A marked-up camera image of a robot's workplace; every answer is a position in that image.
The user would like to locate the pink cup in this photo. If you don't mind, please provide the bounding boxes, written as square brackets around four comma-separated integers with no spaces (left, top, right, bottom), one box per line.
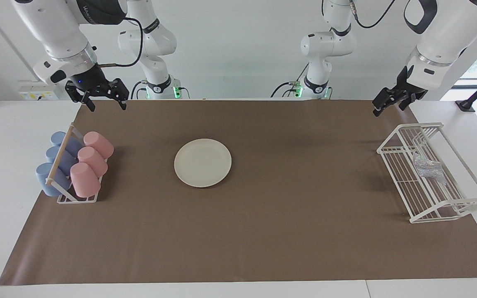
[83,131,114,160]
[77,147,108,178]
[70,162,101,198]

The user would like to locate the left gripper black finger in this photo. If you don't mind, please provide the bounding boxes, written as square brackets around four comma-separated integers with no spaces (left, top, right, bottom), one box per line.
[398,94,417,111]
[372,88,398,117]

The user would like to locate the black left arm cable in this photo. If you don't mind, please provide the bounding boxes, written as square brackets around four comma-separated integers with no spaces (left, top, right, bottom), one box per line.
[348,0,396,30]

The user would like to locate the white power socket box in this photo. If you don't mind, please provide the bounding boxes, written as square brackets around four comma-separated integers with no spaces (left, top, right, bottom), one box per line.
[17,80,62,101]

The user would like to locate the brown table mat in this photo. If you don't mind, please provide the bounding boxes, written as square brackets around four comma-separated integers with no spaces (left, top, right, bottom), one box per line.
[0,99,477,286]

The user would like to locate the blue cup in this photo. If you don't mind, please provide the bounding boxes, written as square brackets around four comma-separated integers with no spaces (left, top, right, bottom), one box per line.
[36,163,72,197]
[46,146,77,174]
[51,131,84,157]

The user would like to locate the black base cable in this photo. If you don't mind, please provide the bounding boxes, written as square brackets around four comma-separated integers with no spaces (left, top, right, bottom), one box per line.
[270,62,310,99]
[130,80,148,100]

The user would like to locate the white wire dish rack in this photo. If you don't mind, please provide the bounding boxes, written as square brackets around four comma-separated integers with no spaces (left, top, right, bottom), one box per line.
[376,122,477,224]

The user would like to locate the black left base cable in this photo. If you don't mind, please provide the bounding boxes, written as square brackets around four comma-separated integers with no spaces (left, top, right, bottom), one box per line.
[270,62,310,99]

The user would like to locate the cream round plate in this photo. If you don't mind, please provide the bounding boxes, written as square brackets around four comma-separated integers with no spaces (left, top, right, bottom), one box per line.
[174,138,232,188]

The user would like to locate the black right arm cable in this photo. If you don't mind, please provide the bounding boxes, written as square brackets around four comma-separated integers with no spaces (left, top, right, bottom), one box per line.
[98,17,145,68]

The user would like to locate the black right base cable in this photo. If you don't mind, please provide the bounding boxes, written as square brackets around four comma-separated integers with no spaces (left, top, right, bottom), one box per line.
[130,80,148,100]

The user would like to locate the white cup rack wooden handle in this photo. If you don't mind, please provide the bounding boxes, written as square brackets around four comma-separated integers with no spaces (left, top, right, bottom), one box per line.
[45,123,108,204]

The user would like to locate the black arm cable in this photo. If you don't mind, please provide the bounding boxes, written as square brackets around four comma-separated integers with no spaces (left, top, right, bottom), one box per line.
[348,0,396,30]
[98,17,145,68]

